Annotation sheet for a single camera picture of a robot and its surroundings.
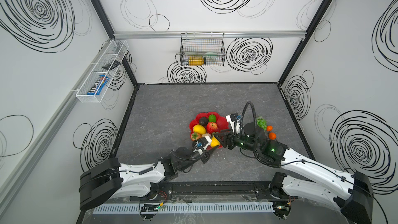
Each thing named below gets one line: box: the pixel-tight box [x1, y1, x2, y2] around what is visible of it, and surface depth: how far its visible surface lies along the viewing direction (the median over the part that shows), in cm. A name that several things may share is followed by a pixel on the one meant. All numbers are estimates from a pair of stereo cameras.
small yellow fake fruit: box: [209, 135, 221, 148], surface depth 72 cm
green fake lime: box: [208, 114, 217, 123], surface depth 96 cm
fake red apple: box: [206, 121, 219, 135], surface depth 92 cm
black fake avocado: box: [199, 117, 209, 126], surface depth 93 cm
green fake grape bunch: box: [256, 115, 268, 132], surface depth 93 cm
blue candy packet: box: [87, 74, 110, 96], surface depth 72 cm
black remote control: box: [101, 59, 122, 71], surface depth 82 cm
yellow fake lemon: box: [192, 124, 206, 135], surface depth 92 cm
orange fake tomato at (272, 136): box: [268, 132, 277, 140], surface depth 92 cm
